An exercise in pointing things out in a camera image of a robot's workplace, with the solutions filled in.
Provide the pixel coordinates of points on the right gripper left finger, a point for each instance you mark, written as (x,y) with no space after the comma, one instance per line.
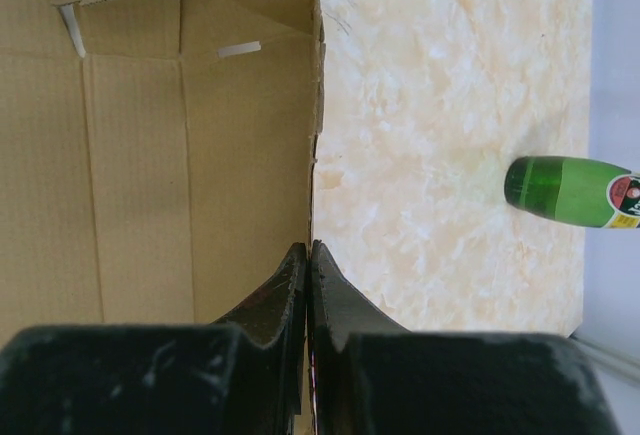
(238,375)

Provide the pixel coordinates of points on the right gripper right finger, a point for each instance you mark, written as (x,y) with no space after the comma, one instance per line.
(370,375)

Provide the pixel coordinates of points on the brown cardboard box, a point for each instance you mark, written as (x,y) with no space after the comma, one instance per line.
(156,155)

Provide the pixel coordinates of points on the green glass bottle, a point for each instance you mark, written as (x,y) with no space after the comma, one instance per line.
(574,191)

